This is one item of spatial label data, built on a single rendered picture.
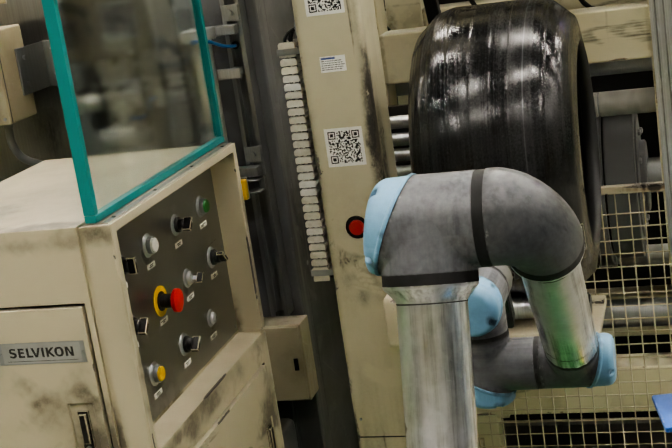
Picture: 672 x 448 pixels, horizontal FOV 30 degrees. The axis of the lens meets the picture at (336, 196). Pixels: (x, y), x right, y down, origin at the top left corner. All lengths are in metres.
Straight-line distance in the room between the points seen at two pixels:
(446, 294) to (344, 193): 0.97
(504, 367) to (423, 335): 0.35
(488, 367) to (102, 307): 0.58
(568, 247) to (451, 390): 0.22
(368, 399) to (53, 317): 0.83
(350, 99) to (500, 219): 0.98
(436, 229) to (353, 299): 1.04
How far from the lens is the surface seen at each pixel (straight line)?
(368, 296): 2.46
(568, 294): 1.58
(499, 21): 2.26
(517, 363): 1.79
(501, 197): 1.44
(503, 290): 1.81
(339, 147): 2.39
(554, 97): 2.16
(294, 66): 2.40
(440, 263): 1.45
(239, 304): 2.42
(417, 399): 1.48
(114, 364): 1.93
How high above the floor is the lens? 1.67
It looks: 13 degrees down
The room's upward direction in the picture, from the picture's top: 8 degrees counter-clockwise
